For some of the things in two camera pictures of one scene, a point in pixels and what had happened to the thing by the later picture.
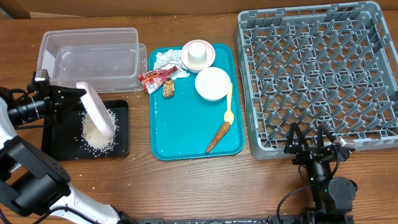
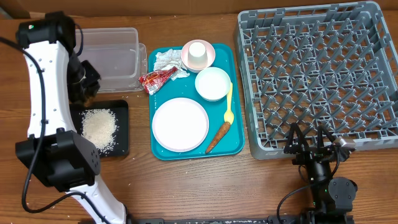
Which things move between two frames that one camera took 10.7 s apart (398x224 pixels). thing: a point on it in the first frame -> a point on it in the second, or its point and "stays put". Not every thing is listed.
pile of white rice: x=93 y=139 stays put
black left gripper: x=60 y=101 -> x=92 y=84
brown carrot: x=221 y=134 stays put
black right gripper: x=313 y=153 stays put
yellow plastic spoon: x=229 y=116 stays put
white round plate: x=96 y=111 -> x=180 y=124
